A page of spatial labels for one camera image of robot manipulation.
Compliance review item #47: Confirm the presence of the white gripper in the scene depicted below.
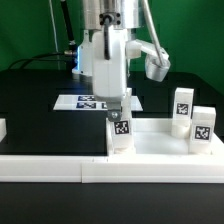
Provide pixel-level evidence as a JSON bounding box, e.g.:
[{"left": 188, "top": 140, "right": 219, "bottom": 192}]
[{"left": 92, "top": 30, "right": 127, "bottom": 121}]

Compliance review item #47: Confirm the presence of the white square tabletop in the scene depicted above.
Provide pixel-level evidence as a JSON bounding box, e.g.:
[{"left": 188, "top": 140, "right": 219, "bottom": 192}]
[{"left": 106, "top": 118, "right": 224, "bottom": 157}]

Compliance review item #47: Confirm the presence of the white sheet with markers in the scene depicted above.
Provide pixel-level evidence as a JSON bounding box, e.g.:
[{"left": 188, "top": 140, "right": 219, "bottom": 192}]
[{"left": 53, "top": 94, "right": 144, "bottom": 112}]

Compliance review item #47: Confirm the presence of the white front fence bar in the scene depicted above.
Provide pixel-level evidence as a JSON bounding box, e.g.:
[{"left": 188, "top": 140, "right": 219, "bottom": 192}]
[{"left": 0, "top": 155, "right": 224, "bottom": 183}]

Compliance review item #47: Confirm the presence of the white fence bar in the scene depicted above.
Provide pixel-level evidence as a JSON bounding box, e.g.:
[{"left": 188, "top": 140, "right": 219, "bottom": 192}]
[
  {"left": 0, "top": 155, "right": 224, "bottom": 183},
  {"left": 0, "top": 118, "right": 7, "bottom": 142}
]

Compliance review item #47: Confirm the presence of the white left fence bar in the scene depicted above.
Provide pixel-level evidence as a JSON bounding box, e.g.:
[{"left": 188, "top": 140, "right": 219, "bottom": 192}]
[{"left": 0, "top": 118, "right": 7, "bottom": 142}]

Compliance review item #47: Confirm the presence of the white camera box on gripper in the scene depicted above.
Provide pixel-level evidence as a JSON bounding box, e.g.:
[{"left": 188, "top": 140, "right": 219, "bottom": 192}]
[{"left": 126, "top": 39, "right": 171, "bottom": 82}]

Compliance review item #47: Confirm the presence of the black cable with connector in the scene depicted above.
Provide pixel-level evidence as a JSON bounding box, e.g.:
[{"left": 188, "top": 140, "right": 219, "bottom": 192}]
[{"left": 7, "top": 50, "right": 79, "bottom": 70}]

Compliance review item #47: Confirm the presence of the black upright cable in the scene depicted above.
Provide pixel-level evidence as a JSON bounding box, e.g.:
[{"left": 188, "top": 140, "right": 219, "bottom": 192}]
[{"left": 60, "top": 0, "right": 78, "bottom": 53}]

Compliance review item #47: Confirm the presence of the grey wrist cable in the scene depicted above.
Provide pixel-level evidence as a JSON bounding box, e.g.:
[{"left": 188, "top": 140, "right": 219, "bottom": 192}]
[{"left": 141, "top": 0, "right": 168, "bottom": 66}]

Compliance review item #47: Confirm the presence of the thin white cable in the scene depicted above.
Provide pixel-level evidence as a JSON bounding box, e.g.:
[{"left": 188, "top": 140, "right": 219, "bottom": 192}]
[{"left": 48, "top": 0, "right": 62, "bottom": 71}]

